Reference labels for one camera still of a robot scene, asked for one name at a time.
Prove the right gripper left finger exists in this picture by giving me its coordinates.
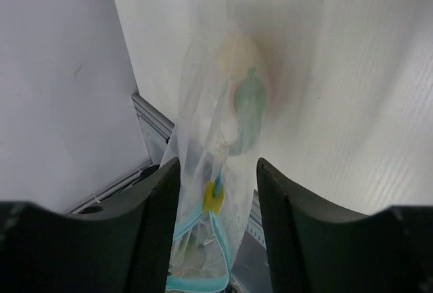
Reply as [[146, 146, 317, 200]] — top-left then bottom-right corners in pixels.
[[1, 158, 180, 292]]

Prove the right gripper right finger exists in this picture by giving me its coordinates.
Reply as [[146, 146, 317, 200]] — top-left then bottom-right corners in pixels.
[[256, 158, 432, 292]]

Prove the green cucumber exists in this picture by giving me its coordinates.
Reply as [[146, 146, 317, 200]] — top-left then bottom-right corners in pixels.
[[229, 66, 267, 156]]

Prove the clear zip top bag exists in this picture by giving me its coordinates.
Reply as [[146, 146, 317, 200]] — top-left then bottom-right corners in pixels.
[[163, 20, 271, 292]]

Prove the white egg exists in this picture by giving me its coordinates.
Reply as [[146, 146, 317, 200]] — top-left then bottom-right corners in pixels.
[[218, 34, 264, 76]]

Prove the brown egg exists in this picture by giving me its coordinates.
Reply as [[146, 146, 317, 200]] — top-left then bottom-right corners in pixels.
[[227, 67, 291, 120]]

